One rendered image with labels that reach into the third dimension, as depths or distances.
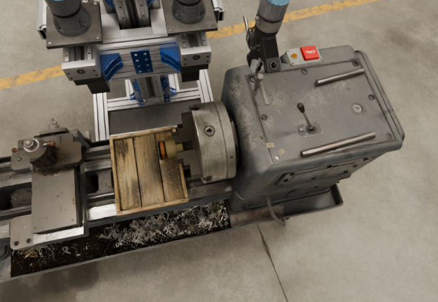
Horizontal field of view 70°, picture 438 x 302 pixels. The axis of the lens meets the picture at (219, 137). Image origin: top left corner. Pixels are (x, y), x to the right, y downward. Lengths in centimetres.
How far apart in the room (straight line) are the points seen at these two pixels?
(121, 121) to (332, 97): 152
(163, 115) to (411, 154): 198
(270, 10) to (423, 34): 295
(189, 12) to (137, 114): 108
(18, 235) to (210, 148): 85
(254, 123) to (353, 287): 163
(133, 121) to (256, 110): 131
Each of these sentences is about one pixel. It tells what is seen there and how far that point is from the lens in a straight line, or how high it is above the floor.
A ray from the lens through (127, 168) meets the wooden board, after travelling 144.
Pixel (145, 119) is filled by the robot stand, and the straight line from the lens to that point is 228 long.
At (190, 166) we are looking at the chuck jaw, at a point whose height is 111.
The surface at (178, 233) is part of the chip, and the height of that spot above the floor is 58.
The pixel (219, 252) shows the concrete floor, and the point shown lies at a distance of 224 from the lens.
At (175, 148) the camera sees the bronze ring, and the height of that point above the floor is 112.
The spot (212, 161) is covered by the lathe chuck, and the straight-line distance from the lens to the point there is 111.
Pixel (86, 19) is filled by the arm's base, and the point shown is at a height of 120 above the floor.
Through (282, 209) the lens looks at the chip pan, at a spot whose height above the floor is 54.
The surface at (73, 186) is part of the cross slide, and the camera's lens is 139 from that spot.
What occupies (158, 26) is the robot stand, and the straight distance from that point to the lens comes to 158.
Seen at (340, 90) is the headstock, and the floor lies 125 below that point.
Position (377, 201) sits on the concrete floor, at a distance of 265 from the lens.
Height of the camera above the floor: 224
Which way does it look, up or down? 67 degrees down
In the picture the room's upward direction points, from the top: 11 degrees clockwise
